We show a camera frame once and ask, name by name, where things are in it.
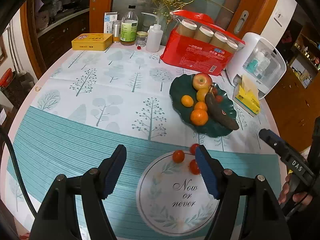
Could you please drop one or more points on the dark green scalloped plate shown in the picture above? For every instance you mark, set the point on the dark green scalloped plate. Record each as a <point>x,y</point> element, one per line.
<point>208,111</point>

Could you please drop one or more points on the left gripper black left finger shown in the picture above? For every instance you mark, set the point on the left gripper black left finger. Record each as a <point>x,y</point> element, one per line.
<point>110,170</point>

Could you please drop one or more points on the yellow orange tangerine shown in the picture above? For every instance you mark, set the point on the yellow orange tangerine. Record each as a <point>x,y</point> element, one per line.
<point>201,94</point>

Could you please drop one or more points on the red paper cup pack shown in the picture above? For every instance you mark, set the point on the red paper cup pack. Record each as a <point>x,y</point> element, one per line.
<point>196,43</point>

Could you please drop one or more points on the yellow tin box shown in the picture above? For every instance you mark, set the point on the yellow tin box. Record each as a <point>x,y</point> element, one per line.
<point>92,41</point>

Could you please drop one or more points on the white blue medicine box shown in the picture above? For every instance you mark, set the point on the white blue medicine box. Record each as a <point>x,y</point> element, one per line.
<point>109,18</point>

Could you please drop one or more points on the red bucket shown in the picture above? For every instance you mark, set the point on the red bucket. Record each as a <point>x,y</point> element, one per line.
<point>6,78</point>

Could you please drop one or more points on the white squeeze bottle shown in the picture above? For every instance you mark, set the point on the white squeeze bottle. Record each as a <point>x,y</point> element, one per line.
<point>154,35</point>

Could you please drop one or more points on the small orange tangerine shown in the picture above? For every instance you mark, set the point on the small orange tangerine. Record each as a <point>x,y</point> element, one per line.
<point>187,101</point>
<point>200,105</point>

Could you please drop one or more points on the white clear storage box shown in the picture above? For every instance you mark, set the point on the white clear storage box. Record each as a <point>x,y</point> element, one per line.
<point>258,60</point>

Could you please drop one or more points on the patterned tablecloth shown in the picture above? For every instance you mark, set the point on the patterned tablecloth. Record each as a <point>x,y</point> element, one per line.
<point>89,102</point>

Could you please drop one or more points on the small glass jar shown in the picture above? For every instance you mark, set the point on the small glass jar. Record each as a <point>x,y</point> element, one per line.
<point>141,38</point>

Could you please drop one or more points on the green label glass bottle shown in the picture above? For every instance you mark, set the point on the green label glass bottle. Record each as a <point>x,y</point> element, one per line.
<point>129,24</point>

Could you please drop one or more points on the metal can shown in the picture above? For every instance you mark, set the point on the metal can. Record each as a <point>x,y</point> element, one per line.
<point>116,27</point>

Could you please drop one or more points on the large orange tangerine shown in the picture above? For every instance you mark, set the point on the large orange tangerine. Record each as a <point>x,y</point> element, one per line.
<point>199,117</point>

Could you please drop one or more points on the yellow tissue pack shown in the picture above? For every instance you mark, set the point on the yellow tissue pack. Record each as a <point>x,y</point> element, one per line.
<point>246,95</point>

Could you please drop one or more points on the red apple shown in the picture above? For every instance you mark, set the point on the red apple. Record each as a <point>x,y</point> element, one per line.
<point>201,80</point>

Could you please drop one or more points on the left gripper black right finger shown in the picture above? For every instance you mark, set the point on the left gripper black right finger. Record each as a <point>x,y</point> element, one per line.
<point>211,171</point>

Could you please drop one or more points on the right hand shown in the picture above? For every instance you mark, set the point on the right hand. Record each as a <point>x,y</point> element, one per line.
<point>303,197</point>

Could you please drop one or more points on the cherry tomato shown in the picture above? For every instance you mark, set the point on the cherry tomato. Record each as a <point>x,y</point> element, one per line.
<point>194,168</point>
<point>193,148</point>
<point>178,156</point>

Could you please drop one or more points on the glass door with gold ornament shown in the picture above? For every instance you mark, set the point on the glass door with gold ornament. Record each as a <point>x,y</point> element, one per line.
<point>235,16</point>

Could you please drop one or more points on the wrinkled red jujube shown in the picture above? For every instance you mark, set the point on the wrinkled red jujube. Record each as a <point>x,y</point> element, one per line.
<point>219,98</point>
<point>214,91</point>

